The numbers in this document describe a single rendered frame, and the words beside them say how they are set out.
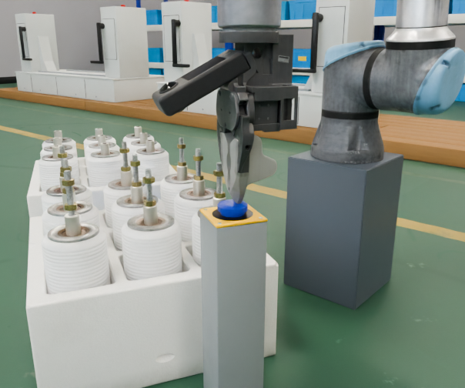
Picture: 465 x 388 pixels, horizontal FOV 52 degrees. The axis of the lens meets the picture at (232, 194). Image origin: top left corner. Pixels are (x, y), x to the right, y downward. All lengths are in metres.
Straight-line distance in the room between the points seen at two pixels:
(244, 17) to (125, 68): 3.50
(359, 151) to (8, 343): 0.76
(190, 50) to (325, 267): 2.65
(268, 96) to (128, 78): 3.50
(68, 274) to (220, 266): 0.25
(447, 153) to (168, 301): 1.81
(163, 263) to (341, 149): 0.43
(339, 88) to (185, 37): 2.56
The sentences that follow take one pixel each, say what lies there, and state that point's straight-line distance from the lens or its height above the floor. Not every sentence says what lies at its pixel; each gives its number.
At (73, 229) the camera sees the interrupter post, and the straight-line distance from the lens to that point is 0.76.
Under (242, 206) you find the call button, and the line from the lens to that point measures 0.62.
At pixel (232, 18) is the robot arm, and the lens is 0.57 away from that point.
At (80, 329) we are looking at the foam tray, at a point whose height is 0.13.
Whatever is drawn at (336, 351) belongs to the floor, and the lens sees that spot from 0.93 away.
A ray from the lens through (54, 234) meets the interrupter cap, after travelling 0.77.
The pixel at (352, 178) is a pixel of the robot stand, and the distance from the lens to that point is 0.96.
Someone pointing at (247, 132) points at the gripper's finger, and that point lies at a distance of 0.56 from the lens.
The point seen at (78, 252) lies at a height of 0.24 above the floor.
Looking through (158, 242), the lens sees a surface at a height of 0.23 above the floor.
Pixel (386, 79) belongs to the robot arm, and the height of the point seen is 0.47.
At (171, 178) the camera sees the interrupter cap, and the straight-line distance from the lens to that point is 1.03.
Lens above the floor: 0.53
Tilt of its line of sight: 17 degrees down
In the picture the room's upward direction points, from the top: straight up
